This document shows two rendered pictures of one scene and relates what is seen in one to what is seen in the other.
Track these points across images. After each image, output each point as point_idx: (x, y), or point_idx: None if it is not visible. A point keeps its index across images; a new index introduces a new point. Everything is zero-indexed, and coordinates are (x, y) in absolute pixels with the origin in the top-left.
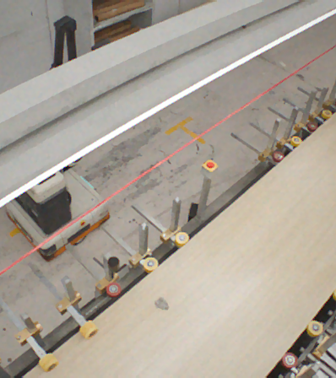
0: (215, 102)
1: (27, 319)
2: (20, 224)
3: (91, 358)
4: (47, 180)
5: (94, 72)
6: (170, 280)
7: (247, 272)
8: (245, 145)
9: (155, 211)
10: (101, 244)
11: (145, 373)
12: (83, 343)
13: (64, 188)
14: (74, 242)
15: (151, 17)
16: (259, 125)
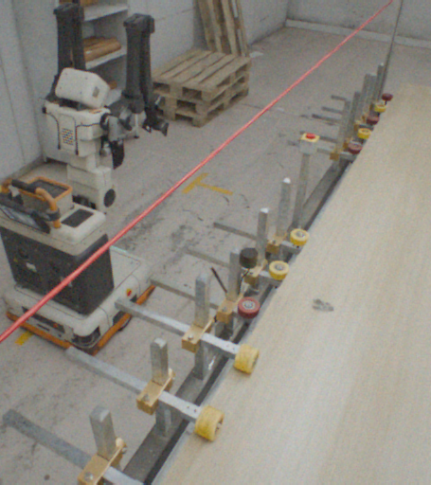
0: (225, 154)
1: (164, 348)
2: (39, 313)
3: (267, 399)
4: (84, 221)
5: None
6: (314, 279)
7: (400, 252)
8: (278, 188)
9: (207, 270)
10: None
11: (355, 395)
12: (244, 383)
13: (106, 235)
14: (120, 324)
15: None
16: (283, 166)
